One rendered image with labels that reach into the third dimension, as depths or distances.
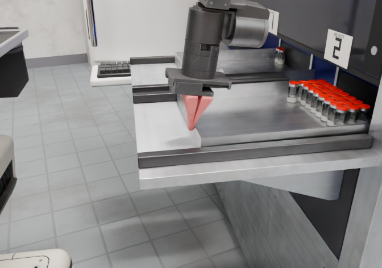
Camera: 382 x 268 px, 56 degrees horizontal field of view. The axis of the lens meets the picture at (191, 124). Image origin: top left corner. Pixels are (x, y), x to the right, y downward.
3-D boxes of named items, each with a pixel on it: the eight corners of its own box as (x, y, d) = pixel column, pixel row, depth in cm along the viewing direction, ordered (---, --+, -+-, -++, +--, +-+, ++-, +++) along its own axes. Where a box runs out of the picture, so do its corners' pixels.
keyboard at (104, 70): (200, 62, 144) (200, 55, 143) (209, 71, 131) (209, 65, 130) (98, 67, 136) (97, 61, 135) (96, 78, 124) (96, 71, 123)
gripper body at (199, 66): (231, 93, 58) (239, 47, 56) (169, 89, 56) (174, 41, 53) (220, 82, 64) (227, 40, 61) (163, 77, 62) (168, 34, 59)
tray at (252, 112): (313, 92, 88) (315, 79, 87) (384, 139, 65) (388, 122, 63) (177, 101, 82) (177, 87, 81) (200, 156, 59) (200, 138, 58)
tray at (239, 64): (276, 58, 119) (277, 47, 117) (314, 82, 96) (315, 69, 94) (174, 63, 114) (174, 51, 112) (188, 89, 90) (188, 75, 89)
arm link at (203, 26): (185, -1, 57) (195, 2, 52) (225, 3, 59) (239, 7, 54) (180, 42, 59) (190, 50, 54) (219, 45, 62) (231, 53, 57)
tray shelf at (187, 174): (270, 60, 124) (270, 54, 123) (420, 162, 62) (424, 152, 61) (130, 67, 117) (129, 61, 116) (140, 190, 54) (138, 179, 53)
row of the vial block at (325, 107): (302, 98, 84) (305, 79, 82) (347, 131, 68) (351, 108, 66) (294, 99, 83) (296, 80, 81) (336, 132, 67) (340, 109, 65)
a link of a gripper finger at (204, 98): (207, 138, 61) (216, 84, 57) (166, 136, 59) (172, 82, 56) (199, 122, 67) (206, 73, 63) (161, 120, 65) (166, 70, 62)
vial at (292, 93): (294, 99, 83) (296, 80, 81) (298, 103, 81) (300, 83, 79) (285, 100, 83) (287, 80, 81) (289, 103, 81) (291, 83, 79)
